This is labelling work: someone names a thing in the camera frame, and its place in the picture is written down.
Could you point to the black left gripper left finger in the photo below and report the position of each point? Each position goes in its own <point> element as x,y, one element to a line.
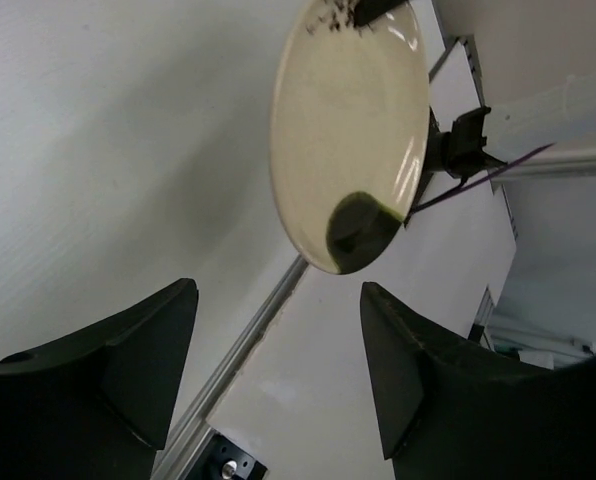
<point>98,403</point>

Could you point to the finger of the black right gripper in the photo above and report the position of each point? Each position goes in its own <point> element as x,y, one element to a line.
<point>367,11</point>

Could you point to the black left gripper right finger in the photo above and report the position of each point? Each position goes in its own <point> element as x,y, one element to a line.
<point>448,408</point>

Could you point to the cream plate with black spot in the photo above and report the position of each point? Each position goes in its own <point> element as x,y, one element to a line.
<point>348,132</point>

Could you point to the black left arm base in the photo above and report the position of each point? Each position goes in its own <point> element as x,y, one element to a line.
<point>228,461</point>

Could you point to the white front cover board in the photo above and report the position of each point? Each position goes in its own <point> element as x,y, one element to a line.
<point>302,403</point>

